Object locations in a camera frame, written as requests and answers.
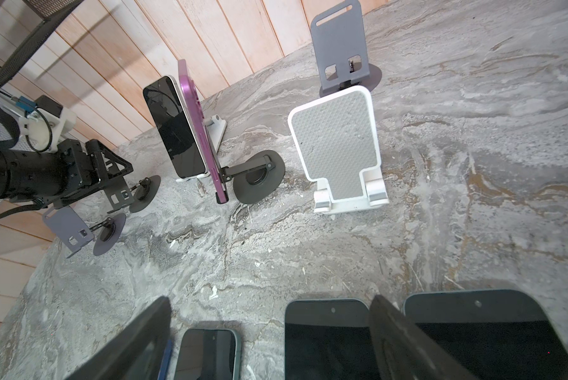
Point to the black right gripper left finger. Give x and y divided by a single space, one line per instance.
137 351

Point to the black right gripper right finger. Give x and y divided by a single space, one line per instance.
403 351

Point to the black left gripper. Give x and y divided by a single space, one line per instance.
90 167

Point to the green-edged phone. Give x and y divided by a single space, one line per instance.
209 354

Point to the black phone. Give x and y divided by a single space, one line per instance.
495 334

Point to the pink-edged phone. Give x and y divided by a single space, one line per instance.
195 115

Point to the blue-edged phone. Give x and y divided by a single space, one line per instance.
163 373

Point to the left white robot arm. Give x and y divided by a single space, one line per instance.
28 177

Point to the dark round stand front left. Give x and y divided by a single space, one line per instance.
75 234

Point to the white-edged phone on stand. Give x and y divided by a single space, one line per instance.
170 118

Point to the dark round stand pink phone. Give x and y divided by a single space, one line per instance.
257 178

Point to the grey round phone stand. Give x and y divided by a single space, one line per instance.
339 44

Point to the black wire mesh basket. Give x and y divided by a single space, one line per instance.
24 27

